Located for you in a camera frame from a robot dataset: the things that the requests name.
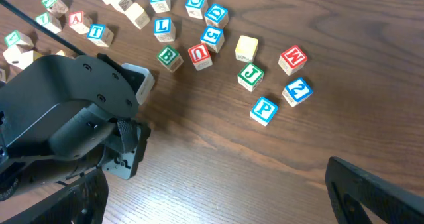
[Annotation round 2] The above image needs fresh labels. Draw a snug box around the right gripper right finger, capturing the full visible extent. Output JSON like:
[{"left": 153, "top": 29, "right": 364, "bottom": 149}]
[{"left": 325, "top": 156, "right": 423, "bottom": 223}]

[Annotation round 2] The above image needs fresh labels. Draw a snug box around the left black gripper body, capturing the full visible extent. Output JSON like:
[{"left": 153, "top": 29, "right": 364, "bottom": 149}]
[{"left": 101, "top": 119, "right": 151, "bottom": 180}]

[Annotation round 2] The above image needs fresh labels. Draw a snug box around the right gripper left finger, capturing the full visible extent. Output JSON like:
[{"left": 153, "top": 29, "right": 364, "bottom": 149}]
[{"left": 5, "top": 169, "right": 109, "bottom": 224}]

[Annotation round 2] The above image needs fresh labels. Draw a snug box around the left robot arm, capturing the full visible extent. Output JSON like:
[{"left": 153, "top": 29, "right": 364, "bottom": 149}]
[{"left": 1, "top": 54, "right": 155, "bottom": 200}]

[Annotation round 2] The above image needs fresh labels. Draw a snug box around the green B block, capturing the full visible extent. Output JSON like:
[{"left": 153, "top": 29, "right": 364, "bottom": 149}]
[{"left": 156, "top": 45, "right": 184, "bottom": 72}]

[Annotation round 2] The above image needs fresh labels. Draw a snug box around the blue T block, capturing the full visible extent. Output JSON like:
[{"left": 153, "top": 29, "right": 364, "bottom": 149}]
[{"left": 87, "top": 24, "right": 114, "bottom": 47}]

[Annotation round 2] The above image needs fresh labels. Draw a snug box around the red U block tilted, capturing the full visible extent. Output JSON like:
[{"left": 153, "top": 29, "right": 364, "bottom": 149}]
[{"left": 188, "top": 43, "right": 213, "bottom": 71}]

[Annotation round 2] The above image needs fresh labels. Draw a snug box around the yellow block centre left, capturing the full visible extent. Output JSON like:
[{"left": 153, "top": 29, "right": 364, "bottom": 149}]
[{"left": 56, "top": 50, "right": 74, "bottom": 59}]

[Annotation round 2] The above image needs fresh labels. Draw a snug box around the blue 2 block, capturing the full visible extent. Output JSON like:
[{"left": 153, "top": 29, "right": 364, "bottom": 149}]
[{"left": 282, "top": 78, "right": 313, "bottom": 107}]

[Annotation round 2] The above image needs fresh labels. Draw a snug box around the blue P block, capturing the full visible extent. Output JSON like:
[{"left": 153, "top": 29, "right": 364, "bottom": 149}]
[{"left": 250, "top": 97, "right": 278, "bottom": 126}]

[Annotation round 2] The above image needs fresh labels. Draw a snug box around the yellow Q block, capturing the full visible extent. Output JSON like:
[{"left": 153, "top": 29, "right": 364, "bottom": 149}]
[{"left": 125, "top": 3, "right": 150, "bottom": 30}]

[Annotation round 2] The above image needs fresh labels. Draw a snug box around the red A block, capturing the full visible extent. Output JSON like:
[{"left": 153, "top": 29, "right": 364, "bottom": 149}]
[{"left": 68, "top": 11, "right": 93, "bottom": 34}]

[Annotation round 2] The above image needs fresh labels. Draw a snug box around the blue 5 block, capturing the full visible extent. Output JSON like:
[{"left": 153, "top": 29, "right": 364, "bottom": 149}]
[{"left": 200, "top": 25, "right": 225, "bottom": 53}]

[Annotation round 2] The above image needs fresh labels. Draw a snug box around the green J block right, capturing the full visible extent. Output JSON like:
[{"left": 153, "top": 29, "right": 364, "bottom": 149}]
[{"left": 237, "top": 62, "right": 264, "bottom": 92}]

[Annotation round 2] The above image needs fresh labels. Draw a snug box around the green j block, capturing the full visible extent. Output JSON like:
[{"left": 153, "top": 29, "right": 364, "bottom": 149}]
[
  {"left": 42, "top": 0, "right": 69, "bottom": 18},
  {"left": 237, "top": 62, "right": 264, "bottom": 92}
]

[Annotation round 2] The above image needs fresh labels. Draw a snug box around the red M block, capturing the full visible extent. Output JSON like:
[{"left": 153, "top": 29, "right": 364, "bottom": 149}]
[{"left": 278, "top": 45, "right": 308, "bottom": 76}]

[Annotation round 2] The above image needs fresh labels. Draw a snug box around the yellow block far left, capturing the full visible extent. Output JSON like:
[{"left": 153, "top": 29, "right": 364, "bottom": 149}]
[{"left": 0, "top": 68, "right": 7, "bottom": 82}]

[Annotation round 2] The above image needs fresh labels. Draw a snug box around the yellow block beside V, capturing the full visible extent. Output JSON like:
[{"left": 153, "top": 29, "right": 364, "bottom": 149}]
[{"left": 3, "top": 45, "right": 26, "bottom": 64}]

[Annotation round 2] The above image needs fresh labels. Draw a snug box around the green 7 block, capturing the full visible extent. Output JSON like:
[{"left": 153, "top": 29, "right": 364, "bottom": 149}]
[{"left": 35, "top": 12, "right": 62, "bottom": 34}]

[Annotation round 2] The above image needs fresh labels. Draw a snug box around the plain picture block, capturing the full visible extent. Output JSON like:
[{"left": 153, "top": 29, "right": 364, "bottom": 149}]
[{"left": 11, "top": 50, "right": 42, "bottom": 70}]

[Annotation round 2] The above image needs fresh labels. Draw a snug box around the yellow K block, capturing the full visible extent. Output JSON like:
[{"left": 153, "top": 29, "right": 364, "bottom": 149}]
[{"left": 235, "top": 35, "right": 258, "bottom": 63}]

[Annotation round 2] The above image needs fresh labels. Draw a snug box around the blue D block tilted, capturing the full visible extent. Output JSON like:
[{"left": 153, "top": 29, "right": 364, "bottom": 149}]
[{"left": 205, "top": 3, "right": 229, "bottom": 28}]

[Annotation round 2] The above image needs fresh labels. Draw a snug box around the green V block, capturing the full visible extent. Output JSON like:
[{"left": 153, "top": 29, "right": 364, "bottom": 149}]
[{"left": 4, "top": 30, "right": 34, "bottom": 49}]

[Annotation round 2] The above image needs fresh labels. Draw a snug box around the green J block left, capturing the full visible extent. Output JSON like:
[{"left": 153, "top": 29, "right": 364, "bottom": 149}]
[{"left": 42, "top": 0, "right": 69, "bottom": 18}]

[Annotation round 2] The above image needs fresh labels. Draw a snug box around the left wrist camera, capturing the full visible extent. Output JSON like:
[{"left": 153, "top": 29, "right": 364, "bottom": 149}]
[{"left": 121, "top": 63, "right": 155, "bottom": 105}]

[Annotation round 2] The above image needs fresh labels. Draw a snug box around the left black cable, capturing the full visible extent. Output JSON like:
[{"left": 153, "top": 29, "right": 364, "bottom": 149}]
[{"left": 0, "top": 0, "right": 87, "bottom": 56}]

